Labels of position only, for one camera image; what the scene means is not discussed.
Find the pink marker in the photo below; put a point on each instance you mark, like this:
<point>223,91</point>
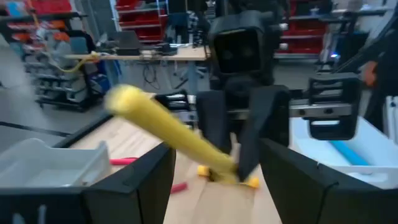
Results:
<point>122,161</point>

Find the red bin rack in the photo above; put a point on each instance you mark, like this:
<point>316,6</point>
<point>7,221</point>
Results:
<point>141,18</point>
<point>304,28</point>

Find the blue highlighter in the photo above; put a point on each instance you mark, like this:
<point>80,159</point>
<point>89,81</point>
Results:
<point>349,153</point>

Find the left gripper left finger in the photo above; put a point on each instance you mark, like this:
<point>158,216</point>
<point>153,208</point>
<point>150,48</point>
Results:
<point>133,193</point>

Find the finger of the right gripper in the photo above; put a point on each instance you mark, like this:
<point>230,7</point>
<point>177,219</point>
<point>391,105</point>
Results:
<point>214,121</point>
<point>267,124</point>

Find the blue crate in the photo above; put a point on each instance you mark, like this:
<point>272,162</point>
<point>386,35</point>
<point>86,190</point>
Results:
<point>99,82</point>

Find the wooden workbench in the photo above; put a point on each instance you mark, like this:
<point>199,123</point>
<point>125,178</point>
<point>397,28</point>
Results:
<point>140,56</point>

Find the black laptop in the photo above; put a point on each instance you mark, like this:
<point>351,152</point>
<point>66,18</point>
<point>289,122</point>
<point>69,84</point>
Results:
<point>128,43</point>

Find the person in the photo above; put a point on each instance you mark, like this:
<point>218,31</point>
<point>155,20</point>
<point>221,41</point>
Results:
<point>388,62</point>

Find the black table frame rail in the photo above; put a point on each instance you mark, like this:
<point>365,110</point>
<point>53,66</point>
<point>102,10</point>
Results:
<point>84,130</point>

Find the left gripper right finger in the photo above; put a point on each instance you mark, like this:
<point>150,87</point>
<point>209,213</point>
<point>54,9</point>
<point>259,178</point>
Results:
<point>311,193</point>

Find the metal shelf with storage bins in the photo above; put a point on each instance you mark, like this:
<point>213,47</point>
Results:
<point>46,62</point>

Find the person's hand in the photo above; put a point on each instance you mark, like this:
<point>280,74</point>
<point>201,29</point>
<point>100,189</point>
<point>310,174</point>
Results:
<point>369,74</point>

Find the yellow thin marker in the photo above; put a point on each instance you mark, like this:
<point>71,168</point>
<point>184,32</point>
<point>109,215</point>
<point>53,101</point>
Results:
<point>203,171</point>
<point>168,127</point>

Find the white plastic bin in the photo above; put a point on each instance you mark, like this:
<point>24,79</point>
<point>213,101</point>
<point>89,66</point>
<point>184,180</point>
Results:
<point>385,155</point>

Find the orange-red marker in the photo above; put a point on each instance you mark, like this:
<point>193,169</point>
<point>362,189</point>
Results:
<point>180,187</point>

